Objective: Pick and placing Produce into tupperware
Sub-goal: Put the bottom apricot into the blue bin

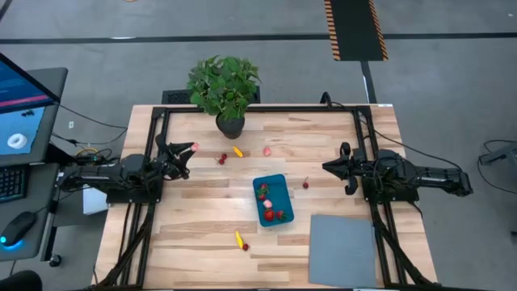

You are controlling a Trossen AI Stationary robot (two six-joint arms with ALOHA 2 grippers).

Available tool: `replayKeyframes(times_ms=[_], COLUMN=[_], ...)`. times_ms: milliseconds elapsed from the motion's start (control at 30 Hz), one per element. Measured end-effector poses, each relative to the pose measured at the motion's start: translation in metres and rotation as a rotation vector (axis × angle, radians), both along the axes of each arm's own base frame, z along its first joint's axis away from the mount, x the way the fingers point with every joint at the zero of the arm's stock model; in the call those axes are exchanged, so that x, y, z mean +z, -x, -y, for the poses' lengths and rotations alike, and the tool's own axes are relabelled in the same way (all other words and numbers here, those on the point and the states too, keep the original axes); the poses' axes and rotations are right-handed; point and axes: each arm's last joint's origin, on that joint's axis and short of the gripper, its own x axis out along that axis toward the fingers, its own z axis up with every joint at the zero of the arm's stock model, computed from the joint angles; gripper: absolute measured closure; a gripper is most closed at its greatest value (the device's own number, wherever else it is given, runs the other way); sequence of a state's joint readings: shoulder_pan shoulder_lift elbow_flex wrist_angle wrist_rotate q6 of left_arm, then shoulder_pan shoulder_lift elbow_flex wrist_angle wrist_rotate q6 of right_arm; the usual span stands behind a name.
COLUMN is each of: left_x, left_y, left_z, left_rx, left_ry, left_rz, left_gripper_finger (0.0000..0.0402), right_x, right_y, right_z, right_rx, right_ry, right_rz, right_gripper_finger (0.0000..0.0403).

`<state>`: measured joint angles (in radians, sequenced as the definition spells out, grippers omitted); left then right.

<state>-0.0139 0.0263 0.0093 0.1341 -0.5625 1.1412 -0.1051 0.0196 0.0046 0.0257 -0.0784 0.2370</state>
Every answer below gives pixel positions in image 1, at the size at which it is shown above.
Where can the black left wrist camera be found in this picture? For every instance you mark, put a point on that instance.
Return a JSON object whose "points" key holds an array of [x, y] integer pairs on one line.
{"points": [[185, 173]]}

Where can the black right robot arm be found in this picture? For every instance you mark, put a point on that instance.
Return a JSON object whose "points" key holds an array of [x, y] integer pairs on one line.
{"points": [[436, 175]]}

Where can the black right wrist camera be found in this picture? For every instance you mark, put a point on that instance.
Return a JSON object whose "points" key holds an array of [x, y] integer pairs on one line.
{"points": [[351, 186]]}

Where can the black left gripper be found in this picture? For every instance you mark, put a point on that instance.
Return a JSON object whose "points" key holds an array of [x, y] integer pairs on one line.
{"points": [[167, 163]]}

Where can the black aluminium table frame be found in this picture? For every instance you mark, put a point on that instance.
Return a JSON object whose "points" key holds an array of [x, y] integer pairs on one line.
{"points": [[303, 109]]}

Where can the computer monitor blue screen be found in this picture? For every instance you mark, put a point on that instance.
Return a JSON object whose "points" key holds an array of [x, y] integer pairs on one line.
{"points": [[20, 87]]}

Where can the black hazard-striped floor mat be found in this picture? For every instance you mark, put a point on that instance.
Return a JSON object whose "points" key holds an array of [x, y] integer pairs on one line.
{"points": [[355, 28]]}

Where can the black desk support bar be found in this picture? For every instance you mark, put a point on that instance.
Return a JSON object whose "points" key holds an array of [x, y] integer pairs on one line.
{"points": [[56, 153]]}

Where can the black desk caster wheel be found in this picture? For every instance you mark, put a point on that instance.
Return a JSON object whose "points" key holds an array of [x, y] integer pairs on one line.
{"points": [[55, 260]]}

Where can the grey square container lid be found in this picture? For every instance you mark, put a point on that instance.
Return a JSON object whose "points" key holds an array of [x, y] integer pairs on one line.
{"points": [[343, 250]]}

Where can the black backlit keyboard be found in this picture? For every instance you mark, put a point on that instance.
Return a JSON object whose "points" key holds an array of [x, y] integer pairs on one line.
{"points": [[10, 184]]}

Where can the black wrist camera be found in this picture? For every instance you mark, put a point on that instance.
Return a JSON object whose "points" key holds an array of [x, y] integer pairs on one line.
{"points": [[185, 173], [351, 186]]}

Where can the black office chair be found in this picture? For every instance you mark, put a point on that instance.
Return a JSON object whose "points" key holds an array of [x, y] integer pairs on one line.
{"points": [[20, 283]]}

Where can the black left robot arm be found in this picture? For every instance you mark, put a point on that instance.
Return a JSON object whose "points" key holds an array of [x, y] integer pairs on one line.
{"points": [[101, 174]]}

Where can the black computer mouse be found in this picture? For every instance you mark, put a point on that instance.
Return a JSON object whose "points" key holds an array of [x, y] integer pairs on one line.
{"points": [[18, 226]]}

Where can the green potted plant black pot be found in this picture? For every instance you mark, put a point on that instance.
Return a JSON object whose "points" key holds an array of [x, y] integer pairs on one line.
{"points": [[224, 85]]}

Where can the blue plastic tupperware container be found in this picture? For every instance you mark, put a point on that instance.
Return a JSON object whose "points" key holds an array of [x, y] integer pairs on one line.
{"points": [[278, 194]]}

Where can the pink toy peach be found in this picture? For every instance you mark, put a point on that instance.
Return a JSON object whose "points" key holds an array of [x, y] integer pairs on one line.
{"points": [[195, 147], [267, 203], [267, 151]]}

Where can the yellow toy pepper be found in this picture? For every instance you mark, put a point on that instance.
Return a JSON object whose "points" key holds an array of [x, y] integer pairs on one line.
{"points": [[239, 239], [238, 152]]}

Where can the white box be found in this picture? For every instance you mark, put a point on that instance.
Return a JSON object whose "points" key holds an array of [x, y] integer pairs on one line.
{"points": [[93, 200]]}

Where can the grey computer desk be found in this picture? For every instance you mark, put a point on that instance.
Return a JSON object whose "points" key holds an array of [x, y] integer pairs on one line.
{"points": [[40, 190]]}

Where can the black perforated floor grate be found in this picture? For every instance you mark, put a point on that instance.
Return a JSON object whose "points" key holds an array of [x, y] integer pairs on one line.
{"points": [[173, 97]]}

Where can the grey stand foot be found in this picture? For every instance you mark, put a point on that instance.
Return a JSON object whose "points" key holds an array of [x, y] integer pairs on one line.
{"points": [[505, 153]]}

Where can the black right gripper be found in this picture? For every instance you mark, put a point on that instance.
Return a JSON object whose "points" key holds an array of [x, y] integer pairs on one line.
{"points": [[363, 169]]}

